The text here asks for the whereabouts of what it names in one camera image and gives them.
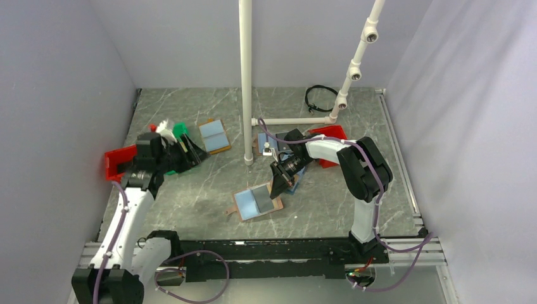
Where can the card holder with black card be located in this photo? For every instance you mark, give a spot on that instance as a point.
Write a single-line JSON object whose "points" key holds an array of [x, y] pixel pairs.
{"points": [[278, 146]]}

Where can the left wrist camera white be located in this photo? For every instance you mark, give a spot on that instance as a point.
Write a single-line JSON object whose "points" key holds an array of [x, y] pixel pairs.
{"points": [[165, 129]]}

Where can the brown blue card holder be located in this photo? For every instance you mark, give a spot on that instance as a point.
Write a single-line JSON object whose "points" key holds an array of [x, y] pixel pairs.
{"points": [[254, 202]]}

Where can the left red plastic bin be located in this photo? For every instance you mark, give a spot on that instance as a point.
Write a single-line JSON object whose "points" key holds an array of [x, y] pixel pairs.
{"points": [[114, 157]]}

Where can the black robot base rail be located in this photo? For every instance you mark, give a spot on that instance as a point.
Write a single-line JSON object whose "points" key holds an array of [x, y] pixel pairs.
{"points": [[327, 257]]}

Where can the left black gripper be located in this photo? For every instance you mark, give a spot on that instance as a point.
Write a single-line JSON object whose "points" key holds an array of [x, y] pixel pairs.
{"points": [[197, 154]]}

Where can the black cards in left bin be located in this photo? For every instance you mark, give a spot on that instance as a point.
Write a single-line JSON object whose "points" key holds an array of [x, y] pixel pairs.
{"points": [[122, 167]]}

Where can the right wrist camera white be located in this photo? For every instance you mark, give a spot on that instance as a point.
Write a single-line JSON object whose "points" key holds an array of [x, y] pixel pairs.
{"points": [[267, 149]]}

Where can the red plastic bin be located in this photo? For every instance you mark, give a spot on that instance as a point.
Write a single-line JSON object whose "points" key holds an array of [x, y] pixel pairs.
{"points": [[114, 157], [332, 131]]}

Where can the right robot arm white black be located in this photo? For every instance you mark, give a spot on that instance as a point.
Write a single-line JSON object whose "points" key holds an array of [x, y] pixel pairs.
{"points": [[366, 173]]}

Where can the open empty blue card holder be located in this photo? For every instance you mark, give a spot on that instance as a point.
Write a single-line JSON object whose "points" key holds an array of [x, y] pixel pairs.
{"points": [[214, 136]]}

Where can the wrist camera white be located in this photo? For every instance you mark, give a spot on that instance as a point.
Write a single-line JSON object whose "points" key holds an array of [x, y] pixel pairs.
{"points": [[165, 129], [267, 149]]}

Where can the white pvc pipe frame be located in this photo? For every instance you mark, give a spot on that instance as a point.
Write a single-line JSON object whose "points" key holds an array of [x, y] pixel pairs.
{"points": [[369, 35]]}

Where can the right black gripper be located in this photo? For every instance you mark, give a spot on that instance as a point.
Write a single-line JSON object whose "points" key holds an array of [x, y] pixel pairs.
{"points": [[282, 180]]}

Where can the right red plastic bin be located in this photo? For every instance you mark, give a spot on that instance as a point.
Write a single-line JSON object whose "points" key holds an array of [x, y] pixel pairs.
{"points": [[332, 131]]}

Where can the grey credit card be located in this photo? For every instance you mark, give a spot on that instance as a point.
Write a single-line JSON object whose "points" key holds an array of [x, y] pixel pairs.
{"points": [[262, 198]]}

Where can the green plastic bin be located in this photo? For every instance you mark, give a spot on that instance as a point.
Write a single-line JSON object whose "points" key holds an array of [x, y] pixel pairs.
{"points": [[179, 129]]}

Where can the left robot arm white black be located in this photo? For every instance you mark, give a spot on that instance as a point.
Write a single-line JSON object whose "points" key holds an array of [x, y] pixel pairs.
{"points": [[116, 273]]}

